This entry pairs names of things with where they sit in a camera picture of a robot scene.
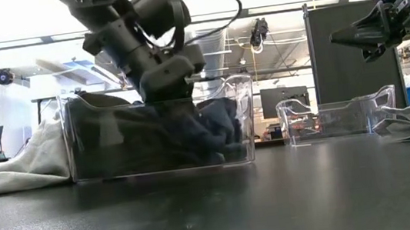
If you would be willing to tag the dark flat monitor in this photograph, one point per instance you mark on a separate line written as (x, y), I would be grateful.
(284, 100)

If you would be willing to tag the hanging black ceiling device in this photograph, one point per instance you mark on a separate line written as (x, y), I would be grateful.
(259, 31)

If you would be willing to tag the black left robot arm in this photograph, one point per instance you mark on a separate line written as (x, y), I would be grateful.
(91, 4)

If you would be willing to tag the black partition panel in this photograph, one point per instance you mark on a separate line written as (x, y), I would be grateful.
(353, 59)

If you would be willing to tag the clear plastic basket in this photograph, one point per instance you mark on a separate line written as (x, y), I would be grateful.
(345, 118)
(247, 125)

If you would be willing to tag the silver ventilation duct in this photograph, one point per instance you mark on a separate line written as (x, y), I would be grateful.
(216, 48)

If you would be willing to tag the black towel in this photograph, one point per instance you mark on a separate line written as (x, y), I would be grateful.
(123, 143)

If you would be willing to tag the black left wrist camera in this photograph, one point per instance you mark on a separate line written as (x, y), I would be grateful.
(158, 8)

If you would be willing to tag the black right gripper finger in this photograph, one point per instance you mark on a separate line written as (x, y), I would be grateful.
(369, 30)
(374, 53)

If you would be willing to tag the round black ceiling camera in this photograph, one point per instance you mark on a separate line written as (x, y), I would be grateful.
(5, 76)

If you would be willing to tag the beige towel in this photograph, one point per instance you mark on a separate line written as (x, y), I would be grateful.
(21, 167)

